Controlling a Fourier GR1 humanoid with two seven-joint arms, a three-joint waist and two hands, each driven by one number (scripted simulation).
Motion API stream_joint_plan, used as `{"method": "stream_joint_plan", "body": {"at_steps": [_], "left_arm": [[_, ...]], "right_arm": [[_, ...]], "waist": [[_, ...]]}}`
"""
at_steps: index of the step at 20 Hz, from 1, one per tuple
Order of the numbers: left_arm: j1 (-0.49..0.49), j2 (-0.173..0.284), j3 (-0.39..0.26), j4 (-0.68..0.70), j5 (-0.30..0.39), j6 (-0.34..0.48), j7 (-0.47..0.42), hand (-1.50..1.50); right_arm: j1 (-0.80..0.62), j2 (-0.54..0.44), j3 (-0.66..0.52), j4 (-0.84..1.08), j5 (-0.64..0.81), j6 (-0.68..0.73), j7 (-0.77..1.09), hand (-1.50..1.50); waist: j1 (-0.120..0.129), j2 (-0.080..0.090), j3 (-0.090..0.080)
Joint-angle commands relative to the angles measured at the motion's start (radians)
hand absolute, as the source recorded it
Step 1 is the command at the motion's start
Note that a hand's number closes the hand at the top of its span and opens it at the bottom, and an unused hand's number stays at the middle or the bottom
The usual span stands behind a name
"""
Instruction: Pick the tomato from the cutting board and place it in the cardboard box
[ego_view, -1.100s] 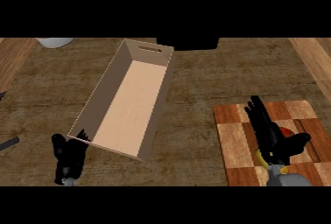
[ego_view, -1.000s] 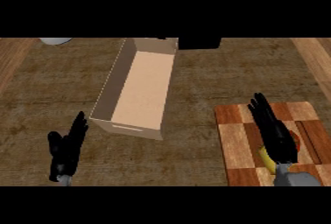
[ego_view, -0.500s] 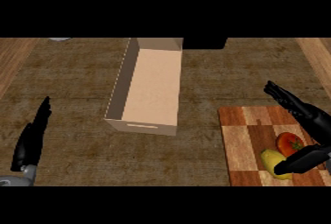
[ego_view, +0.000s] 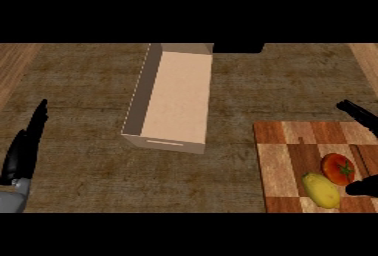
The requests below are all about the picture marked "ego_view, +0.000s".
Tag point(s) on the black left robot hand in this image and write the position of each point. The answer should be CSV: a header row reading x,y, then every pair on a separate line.
x,y
24,151

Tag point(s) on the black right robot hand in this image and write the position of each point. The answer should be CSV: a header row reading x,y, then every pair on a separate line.
x,y
364,115

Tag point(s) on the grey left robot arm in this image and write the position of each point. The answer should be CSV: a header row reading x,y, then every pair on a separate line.
x,y
14,197

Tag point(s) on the red tomato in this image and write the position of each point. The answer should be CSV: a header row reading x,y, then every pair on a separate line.
x,y
338,168

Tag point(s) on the checkered wooden cutting board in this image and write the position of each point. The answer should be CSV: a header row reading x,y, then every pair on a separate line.
x,y
290,160

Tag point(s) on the open cardboard box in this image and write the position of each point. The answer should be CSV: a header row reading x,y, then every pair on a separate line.
x,y
171,99

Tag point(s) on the yellow lemon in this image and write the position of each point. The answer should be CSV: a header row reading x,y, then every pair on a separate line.
x,y
321,190

